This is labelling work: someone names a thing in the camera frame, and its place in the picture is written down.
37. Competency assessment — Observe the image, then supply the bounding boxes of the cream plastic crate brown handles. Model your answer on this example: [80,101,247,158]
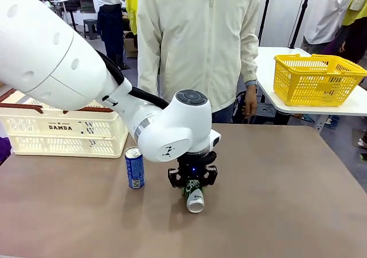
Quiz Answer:
[0,88,130,159]

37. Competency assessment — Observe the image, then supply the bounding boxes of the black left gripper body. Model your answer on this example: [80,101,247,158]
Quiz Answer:
[176,151,218,184]

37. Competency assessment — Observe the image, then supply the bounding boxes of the black plastic stool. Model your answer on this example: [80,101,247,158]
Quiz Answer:
[252,102,292,126]

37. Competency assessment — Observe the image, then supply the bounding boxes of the white side table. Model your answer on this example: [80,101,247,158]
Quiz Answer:
[253,46,367,135]

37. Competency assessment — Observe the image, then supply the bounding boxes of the purple cloth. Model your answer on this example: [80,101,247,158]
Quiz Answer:
[0,136,12,166]

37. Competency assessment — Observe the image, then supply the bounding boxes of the blue white drink can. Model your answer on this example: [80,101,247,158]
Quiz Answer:
[124,146,146,189]

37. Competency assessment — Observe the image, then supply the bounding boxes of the person's right forearm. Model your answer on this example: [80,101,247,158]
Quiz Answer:
[137,40,161,97]

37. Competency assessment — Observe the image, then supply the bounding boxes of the black tripod pole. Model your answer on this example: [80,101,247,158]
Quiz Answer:
[257,0,273,40]
[289,0,313,49]

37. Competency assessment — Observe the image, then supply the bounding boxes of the person's left hand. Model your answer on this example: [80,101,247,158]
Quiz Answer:
[242,83,259,117]

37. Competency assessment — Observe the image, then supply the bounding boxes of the bystander in yellow vest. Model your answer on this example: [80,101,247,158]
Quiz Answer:
[323,0,367,65]

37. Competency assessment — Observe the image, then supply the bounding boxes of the person in cream jacket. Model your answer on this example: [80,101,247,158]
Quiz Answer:
[136,0,260,124]

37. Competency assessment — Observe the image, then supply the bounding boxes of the bystander in white shirt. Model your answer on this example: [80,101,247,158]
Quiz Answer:
[302,0,355,46]

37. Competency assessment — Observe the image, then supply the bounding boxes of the black monitor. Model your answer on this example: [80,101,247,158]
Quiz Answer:
[79,0,97,14]

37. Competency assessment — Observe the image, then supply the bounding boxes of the yellow hanging cloth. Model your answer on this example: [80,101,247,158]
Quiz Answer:
[125,0,141,35]

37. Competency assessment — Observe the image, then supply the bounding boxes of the cardboard box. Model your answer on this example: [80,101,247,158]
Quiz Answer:
[123,37,139,58]

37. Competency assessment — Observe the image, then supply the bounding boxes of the person's left forearm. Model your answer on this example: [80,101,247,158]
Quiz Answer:
[239,34,260,86]

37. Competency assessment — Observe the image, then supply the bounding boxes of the white standing desk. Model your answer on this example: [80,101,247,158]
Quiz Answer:
[47,0,78,32]

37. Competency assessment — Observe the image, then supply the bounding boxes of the bystander white shirt dark trousers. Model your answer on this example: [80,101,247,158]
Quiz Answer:
[87,0,127,69]

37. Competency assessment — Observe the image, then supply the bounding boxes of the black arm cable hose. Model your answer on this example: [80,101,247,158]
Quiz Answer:
[96,50,170,110]

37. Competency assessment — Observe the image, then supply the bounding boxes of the dark grey step stool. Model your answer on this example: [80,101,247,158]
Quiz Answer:
[83,19,100,40]

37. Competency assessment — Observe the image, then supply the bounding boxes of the yellow plastic shopping basket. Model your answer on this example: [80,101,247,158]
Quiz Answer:
[274,53,367,108]

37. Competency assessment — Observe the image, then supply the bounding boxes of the green drink can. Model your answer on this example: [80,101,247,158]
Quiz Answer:
[182,179,206,214]

